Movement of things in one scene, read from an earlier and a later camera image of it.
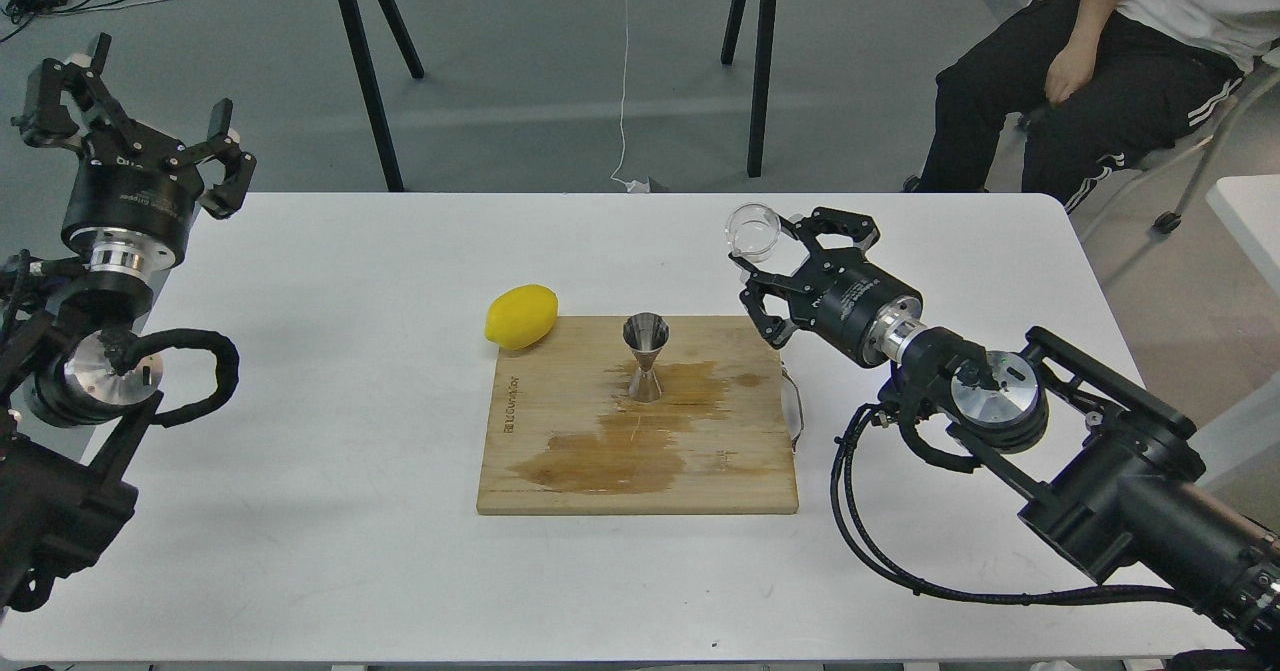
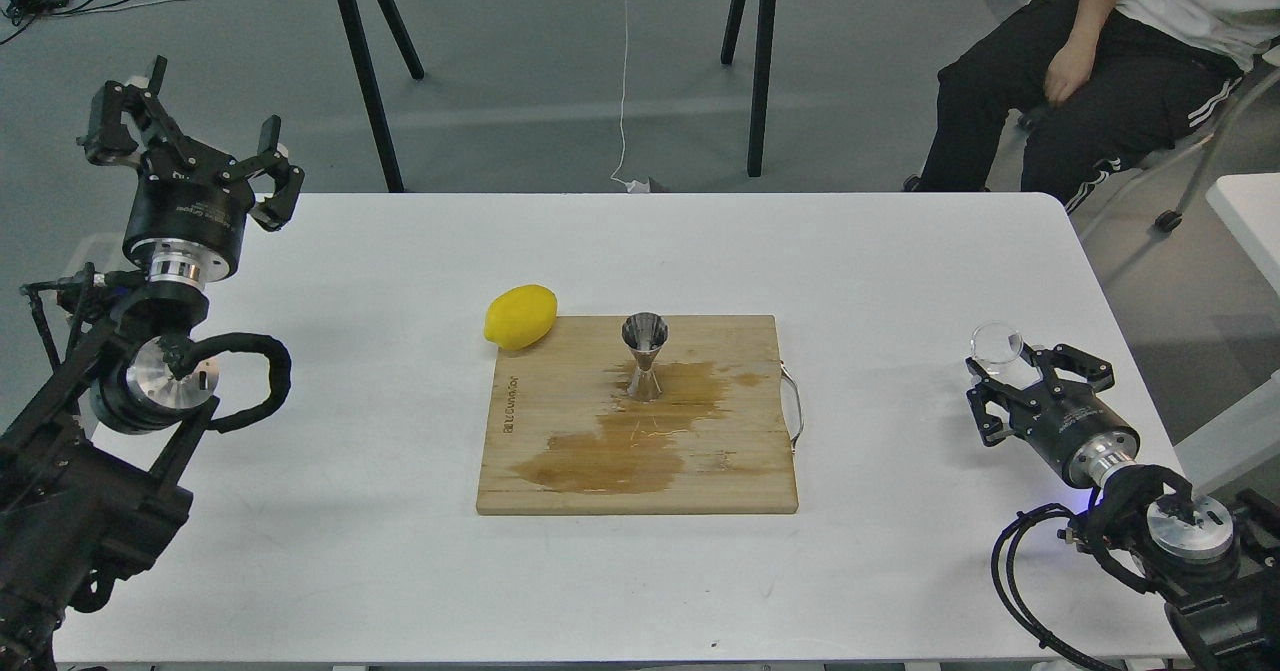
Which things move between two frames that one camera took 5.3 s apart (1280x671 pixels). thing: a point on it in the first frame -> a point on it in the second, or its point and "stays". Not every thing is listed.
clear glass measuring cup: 752,230 -> 996,342
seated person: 1106,72 stays
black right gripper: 849,302 -> 1071,424
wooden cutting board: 562,437 stays
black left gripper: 129,210 -> 186,217
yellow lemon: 521,316 stays
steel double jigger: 645,334 stays
